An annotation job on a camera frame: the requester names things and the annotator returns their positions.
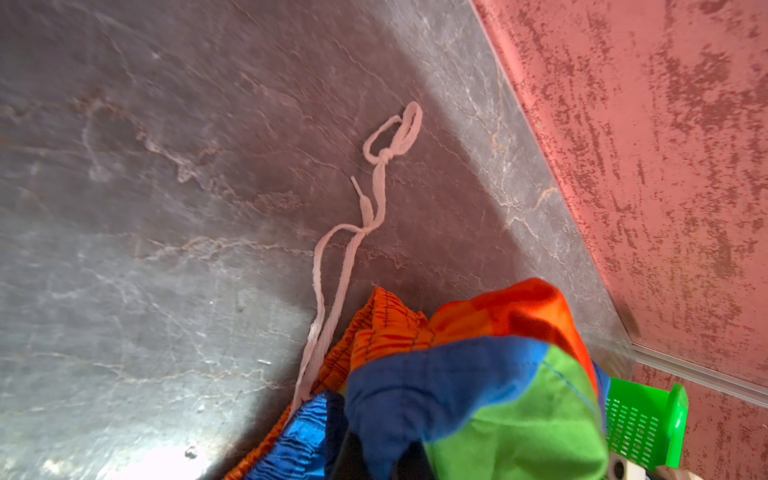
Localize rainbow striped shorts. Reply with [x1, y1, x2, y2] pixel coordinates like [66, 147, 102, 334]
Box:
[230, 102, 609, 479]

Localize beige shorts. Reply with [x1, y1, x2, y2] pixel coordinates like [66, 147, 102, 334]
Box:
[655, 466, 703, 480]

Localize green plastic basket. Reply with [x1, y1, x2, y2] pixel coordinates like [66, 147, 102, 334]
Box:
[606, 378, 689, 470]

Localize aluminium corner post right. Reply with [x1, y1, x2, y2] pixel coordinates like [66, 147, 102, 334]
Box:
[632, 343, 767, 408]

